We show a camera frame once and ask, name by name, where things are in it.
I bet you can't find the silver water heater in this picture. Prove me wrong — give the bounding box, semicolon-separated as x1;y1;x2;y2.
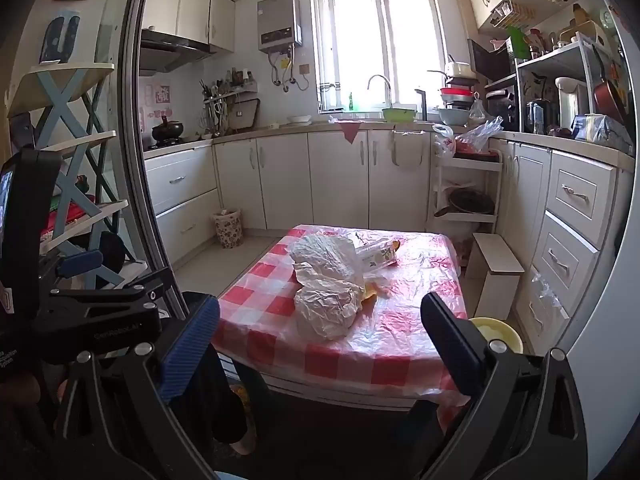
257;0;303;53

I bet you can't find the white tote bag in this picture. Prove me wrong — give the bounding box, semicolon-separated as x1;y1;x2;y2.
391;130;431;168

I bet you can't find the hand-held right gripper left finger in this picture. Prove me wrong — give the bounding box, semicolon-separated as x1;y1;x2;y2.
52;294;236;480

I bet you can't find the black microwave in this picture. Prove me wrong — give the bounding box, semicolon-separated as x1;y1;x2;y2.
467;39;518;83

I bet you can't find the green cutting board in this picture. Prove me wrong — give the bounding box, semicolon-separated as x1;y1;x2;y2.
507;25;531;61

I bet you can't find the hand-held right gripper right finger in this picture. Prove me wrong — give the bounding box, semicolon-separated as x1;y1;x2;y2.
395;291;588;480

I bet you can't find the floral waste bin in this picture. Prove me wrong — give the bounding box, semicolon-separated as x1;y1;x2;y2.
211;208;244;249

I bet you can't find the silver sliding door frame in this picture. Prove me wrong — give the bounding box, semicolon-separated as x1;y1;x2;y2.
122;0;176;311

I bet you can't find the red paper wall decoration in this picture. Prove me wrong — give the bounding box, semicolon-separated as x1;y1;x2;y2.
145;82;173;131

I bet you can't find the wall utensil rack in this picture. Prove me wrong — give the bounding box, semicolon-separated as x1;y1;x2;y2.
202;67;258;106

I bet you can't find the pale yellow plastic basin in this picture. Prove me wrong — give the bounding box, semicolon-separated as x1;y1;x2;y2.
469;316;523;356

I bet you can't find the cluster of condiment bottles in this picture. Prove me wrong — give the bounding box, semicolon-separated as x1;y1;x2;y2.
527;27;556;58

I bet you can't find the large clear plastic bag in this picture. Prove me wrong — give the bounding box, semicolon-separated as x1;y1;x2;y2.
457;116;503;156

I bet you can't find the white trolley rack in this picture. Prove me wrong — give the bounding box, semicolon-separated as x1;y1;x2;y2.
427;150;503;233

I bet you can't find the white red plastic bag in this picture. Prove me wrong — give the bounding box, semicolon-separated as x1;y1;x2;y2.
432;124;457;158

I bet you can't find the chrome kitchen faucet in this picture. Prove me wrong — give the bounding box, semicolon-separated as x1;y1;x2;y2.
367;74;393;111

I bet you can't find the orange peel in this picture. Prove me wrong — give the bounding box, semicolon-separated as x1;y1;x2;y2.
362;282;388;306

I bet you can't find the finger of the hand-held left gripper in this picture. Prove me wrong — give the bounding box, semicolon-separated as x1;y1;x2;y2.
49;266;173;322
56;249;105;280

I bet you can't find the red white checkered tablecloth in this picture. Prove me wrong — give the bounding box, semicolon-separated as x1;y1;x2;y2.
210;224;471;411

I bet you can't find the white electric kettle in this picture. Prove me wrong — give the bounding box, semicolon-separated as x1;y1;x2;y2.
555;76;588;131

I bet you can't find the red frying pan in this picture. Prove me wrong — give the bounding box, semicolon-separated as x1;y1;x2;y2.
592;45;628;123

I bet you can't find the white drawer cabinet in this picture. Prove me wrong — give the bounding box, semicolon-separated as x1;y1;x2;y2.
500;140;621;356

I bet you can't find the pale blue bowl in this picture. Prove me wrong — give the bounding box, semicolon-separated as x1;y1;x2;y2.
437;107;471;127

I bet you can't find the white metal counter rack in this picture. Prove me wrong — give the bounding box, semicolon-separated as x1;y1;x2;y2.
515;32;621;136

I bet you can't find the blue white hanging pouch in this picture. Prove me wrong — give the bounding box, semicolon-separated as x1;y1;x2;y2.
40;12;81;63

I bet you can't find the white blue folding shelf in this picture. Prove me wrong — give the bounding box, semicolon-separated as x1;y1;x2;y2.
5;62;131;291

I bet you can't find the black toaster oven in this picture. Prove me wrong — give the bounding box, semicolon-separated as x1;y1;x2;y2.
485;75;521;131

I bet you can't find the blue wrapped package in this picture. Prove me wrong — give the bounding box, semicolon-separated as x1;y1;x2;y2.
570;112;633;153

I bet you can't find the black clay pot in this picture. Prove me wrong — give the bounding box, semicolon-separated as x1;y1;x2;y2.
151;116;185;143

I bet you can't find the black range hood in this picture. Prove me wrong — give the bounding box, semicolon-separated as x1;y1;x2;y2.
140;30;216;76

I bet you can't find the black framed tray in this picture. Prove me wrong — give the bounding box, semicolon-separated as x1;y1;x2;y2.
234;98;261;131

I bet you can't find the white framed window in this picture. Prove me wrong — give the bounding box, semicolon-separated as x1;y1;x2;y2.
310;0;448;113

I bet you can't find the white base cabinet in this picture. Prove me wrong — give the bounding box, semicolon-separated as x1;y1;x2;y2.
145;130;431;251

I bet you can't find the dark steel jug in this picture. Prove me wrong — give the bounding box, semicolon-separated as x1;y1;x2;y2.
525;100;548;135

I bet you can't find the white step stool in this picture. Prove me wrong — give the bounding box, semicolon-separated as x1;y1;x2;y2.
465;232;526;321

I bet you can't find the dark frying pan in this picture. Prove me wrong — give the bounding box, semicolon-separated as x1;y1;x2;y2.
435;187;496;218

